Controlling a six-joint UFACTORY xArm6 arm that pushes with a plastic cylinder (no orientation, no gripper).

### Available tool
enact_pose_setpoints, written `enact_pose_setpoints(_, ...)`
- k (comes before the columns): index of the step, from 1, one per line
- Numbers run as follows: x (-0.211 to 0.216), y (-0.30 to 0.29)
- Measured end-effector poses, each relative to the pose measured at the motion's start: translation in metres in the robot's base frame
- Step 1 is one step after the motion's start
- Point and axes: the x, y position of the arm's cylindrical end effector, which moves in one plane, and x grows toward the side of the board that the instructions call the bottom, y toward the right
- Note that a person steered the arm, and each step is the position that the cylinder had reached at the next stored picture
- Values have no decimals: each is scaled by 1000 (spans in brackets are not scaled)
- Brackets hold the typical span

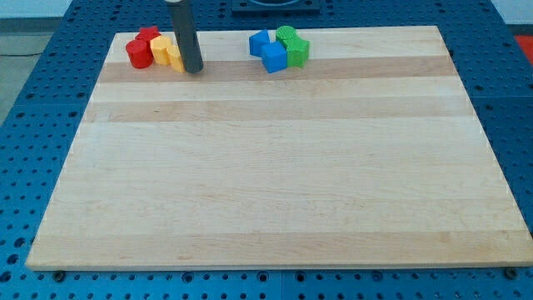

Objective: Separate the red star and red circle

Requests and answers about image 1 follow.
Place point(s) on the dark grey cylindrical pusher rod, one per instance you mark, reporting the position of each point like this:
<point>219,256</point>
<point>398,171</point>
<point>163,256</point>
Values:
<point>185,31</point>

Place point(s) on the red star block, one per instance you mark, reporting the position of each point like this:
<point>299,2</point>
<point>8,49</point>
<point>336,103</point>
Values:
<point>146,34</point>

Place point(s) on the green star block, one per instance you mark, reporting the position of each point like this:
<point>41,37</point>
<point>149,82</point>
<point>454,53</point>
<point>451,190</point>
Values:
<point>297,52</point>

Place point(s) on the yellow hexagon block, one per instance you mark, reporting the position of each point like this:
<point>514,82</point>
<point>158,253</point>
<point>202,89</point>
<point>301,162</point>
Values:
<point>159,46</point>

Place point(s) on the yellow block behind rod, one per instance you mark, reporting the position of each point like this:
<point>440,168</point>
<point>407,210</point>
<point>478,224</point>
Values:
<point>175,58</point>

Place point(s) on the red cylinder block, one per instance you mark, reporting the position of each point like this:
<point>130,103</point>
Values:
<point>138,54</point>

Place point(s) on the blue block rear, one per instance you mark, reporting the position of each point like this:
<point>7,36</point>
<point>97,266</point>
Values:
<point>257,42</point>

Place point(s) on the blue cube block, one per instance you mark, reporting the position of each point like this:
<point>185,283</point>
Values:
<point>274,57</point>

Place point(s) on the green cylinder block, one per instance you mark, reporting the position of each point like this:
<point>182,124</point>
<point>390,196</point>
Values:
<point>284,34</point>

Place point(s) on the light wooden board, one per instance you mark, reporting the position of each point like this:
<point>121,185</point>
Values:
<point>369,156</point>

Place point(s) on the black bolt left front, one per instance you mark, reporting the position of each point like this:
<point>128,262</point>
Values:
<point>58,276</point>

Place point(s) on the black bolt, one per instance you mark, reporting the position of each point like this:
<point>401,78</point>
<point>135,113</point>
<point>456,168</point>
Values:
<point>511,273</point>
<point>58,276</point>

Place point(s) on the red object at right edge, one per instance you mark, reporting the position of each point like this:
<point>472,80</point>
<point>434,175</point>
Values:
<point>525,42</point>

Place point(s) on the black bolt right front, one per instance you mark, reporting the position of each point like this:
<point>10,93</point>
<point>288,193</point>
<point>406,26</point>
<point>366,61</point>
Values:
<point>511,273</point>

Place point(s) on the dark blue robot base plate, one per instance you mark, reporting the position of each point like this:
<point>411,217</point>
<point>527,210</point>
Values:
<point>276,6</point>

